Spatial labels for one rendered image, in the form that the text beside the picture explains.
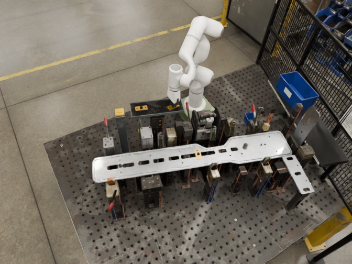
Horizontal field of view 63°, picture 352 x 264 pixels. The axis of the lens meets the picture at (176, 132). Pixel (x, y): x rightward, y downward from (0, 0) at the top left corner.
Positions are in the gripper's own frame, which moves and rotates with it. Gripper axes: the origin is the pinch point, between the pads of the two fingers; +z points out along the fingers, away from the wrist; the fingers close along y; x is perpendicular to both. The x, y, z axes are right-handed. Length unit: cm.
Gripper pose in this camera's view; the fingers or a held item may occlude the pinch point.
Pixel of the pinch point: (173, 103)
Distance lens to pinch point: 199.6
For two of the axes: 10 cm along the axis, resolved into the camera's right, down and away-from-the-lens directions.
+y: 5.0, 6.9, -5.2
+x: 8.6, -3.7, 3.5
